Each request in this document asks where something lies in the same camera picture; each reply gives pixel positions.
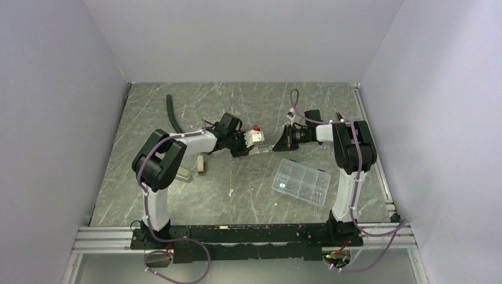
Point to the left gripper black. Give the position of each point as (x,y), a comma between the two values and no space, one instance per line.
(243,150)

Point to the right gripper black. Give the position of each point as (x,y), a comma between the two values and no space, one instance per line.
(286,142)

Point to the white staple box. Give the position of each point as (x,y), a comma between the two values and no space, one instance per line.
(261,149)

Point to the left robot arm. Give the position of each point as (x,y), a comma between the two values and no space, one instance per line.
(156,164)

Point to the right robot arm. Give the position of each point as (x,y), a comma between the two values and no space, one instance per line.
(354,154)

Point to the pale green white stapler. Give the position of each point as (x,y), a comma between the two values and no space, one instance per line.
(183,174)

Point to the clear plastic screw organizer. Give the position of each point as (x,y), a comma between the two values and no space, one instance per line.
(302,182)

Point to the orange handled pliers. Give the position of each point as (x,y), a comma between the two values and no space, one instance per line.
(340,117)

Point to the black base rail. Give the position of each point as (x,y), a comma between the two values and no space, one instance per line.
(193,243)

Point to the aluminium frame rail right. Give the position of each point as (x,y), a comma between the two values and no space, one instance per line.
(371,164)

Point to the aluminium frame rail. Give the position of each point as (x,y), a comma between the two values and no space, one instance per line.
(132,240)
(371,164)

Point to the aluminium frame rail front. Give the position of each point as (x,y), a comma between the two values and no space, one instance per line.
(132,240)

